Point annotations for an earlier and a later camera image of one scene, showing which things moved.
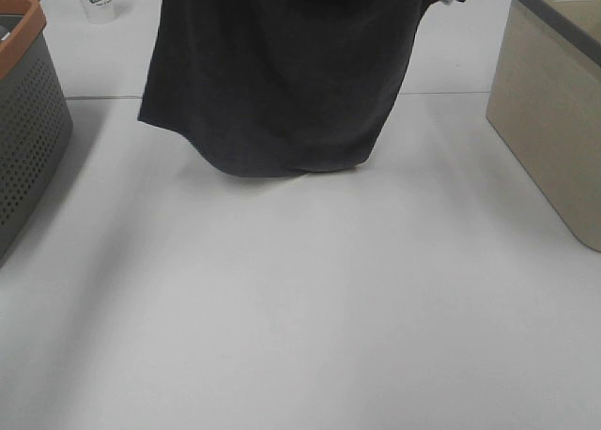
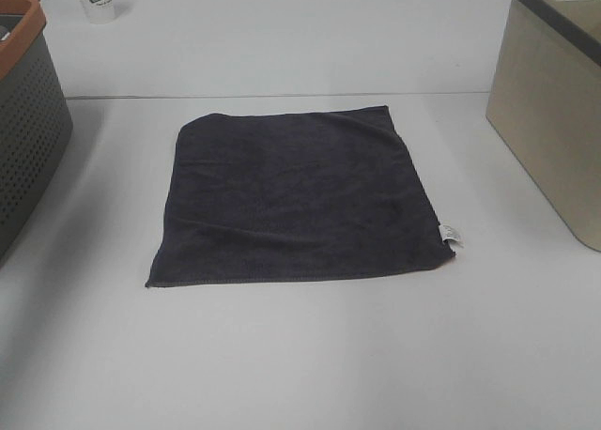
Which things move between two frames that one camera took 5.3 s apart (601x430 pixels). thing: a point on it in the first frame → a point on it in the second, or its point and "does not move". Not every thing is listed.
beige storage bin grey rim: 544,98 does not move
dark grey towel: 285,77 → 279,194
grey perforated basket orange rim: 36,119 does not move
